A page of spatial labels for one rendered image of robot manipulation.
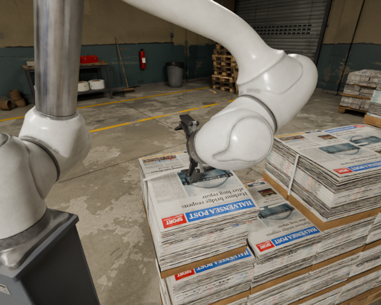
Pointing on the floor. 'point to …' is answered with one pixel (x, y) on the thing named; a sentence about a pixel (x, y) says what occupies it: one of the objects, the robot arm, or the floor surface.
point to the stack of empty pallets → (227, 60)
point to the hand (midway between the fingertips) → (182, 149)
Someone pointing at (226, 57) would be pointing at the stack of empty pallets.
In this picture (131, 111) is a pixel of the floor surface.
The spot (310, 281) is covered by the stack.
